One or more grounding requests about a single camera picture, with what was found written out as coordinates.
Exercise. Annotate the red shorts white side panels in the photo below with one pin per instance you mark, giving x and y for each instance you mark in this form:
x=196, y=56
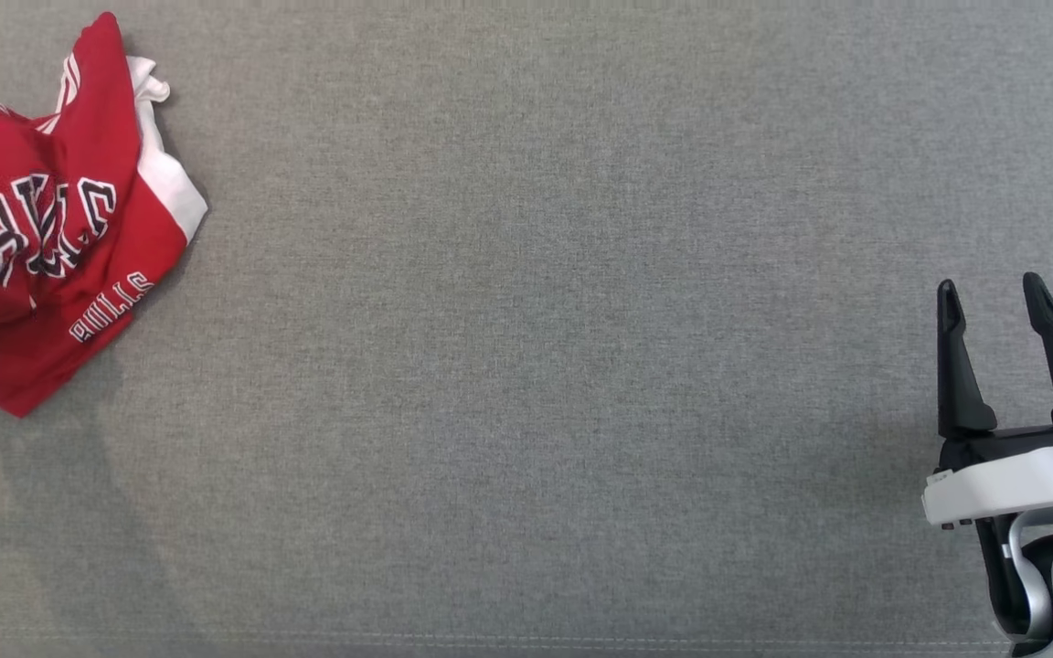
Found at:
x=138, y=233

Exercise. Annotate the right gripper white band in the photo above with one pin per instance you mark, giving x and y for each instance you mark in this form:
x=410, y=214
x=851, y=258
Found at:
x=1011, y=480

